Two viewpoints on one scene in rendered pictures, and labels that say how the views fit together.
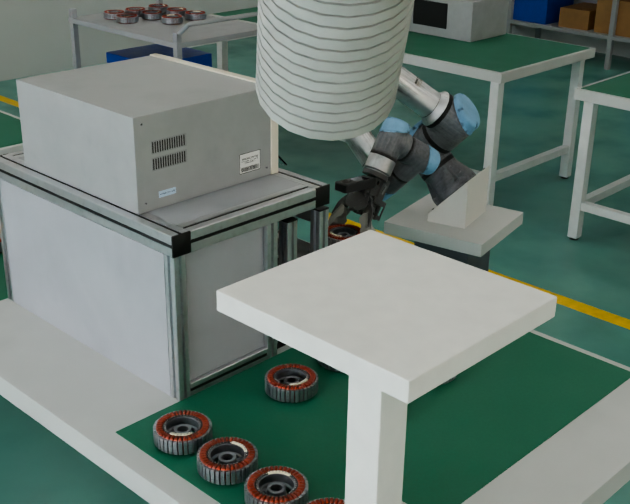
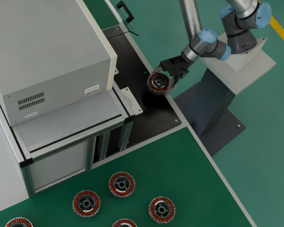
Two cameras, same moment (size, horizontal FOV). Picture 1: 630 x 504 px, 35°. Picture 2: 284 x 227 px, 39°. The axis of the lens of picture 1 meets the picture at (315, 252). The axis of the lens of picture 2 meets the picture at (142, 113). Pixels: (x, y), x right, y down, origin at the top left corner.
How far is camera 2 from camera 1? 1.43 m
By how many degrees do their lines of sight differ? 36
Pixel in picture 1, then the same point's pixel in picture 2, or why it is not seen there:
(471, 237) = (236, 82)
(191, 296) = (35, 170)
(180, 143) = (39, 96)
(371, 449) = not seen: outside the picture
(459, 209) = (237, 62)
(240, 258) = (69, 151)
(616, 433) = not seen: outside the picture
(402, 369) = not seen: outside the picture
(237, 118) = (84, 76)
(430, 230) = (217, 67)
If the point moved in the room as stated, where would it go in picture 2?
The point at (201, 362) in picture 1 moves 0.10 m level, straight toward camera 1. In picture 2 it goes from (43, 183) to (35, 206)
